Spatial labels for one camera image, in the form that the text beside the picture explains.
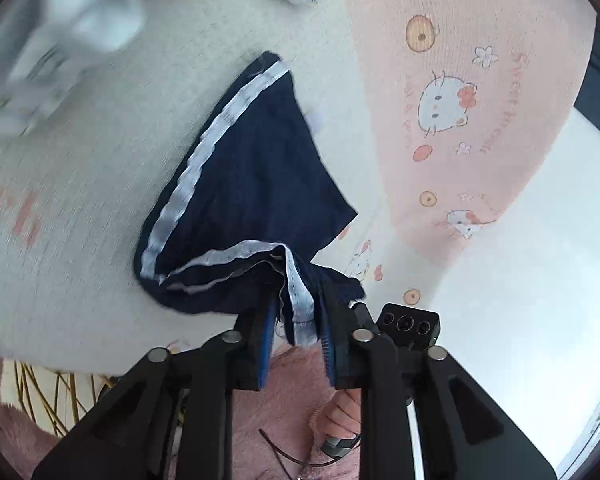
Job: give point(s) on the navy shorts with white stripes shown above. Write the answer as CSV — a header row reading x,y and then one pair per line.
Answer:
x,y
250,175

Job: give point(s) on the pink cartoon cat printed blanket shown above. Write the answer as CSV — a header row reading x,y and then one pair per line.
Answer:
x,y
455,110

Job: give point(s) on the pile of light clothes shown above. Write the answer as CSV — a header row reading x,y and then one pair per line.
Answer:
x,y
70,25

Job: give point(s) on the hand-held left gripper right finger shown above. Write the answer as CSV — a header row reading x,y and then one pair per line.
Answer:
x,y
328,355

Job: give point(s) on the person's right hand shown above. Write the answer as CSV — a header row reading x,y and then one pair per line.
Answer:
x,y
337,412

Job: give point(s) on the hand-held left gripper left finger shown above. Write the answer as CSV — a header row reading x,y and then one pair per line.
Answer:
x,y
269,345

